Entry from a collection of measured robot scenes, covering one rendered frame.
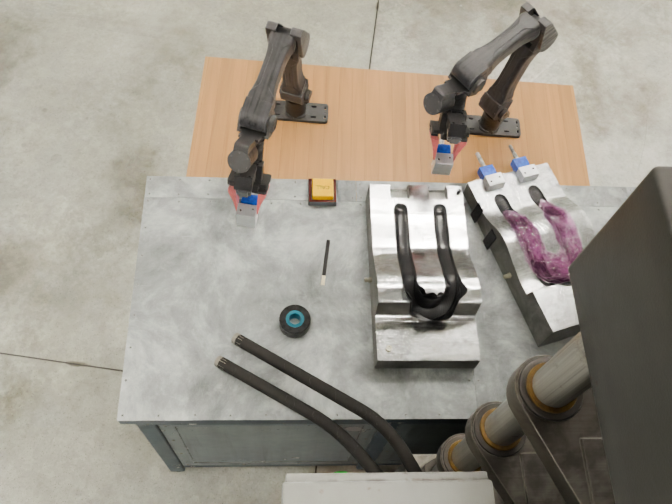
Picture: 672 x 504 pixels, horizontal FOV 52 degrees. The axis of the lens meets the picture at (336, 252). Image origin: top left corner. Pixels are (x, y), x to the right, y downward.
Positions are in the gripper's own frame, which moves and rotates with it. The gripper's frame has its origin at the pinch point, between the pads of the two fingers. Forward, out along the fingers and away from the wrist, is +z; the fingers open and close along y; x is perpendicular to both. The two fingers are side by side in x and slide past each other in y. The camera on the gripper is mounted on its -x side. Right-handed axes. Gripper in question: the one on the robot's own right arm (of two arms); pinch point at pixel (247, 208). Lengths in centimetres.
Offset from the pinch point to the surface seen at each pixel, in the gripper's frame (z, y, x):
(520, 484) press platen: 3, 60, -74
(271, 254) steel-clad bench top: 15.0, 7.0, 3.6
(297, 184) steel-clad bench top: 3.1, 10.5, 24.1
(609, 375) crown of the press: -45, 50, -102
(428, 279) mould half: 7.2, 48.1, -9.3
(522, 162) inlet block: -10, 74, 33
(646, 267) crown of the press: -58, 49, -102
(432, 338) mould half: 20, 51, -17
